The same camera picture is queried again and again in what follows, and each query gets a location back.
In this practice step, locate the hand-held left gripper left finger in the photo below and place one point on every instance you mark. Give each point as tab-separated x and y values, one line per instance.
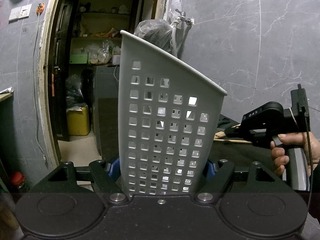
114	171

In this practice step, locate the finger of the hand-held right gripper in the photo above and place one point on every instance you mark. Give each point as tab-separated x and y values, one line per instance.
235	132

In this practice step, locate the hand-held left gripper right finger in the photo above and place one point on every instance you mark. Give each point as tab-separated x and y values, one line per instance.
211	171

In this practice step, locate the purple-banded wooden chopstick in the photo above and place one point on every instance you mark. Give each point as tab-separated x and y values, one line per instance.
237	141

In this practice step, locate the white perforated utensil basket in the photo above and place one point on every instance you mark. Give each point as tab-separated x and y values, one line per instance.
142	87

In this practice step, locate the person's right hand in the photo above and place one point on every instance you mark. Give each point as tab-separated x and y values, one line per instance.
280	160

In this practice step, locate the yellow container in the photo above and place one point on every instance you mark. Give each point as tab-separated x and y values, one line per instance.
77	120

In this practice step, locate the grey cabinet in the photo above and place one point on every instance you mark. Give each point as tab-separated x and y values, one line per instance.
105	85

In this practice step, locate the crumpled plastic bag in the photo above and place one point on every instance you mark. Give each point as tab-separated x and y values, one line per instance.
73	87

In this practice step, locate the red-lidded jar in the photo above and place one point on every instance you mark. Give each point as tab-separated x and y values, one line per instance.
17	180

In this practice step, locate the green box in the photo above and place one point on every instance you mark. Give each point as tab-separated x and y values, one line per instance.
78	58

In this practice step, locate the bags of food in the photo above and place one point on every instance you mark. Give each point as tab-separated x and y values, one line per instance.
102	53

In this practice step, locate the dark wooden door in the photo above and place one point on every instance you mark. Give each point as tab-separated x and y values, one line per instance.
60	55

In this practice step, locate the dark plastic bag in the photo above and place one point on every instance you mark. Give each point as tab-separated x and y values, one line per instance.
152	32

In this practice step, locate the wooden kitchen counter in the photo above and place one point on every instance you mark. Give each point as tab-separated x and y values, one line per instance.
6	95

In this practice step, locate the clear plastic bag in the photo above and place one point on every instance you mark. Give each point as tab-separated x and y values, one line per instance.
175	3

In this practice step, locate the storage shelf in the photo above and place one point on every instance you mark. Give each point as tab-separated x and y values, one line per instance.
105	17

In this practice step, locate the metal wall faucet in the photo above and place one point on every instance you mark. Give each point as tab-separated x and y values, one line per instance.
182	20

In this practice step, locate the white door frame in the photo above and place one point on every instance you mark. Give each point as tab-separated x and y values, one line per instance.
43	55

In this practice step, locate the orange wall plug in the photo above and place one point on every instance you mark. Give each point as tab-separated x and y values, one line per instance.
40	8

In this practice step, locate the white wall switch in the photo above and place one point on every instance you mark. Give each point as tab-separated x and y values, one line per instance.
20	12

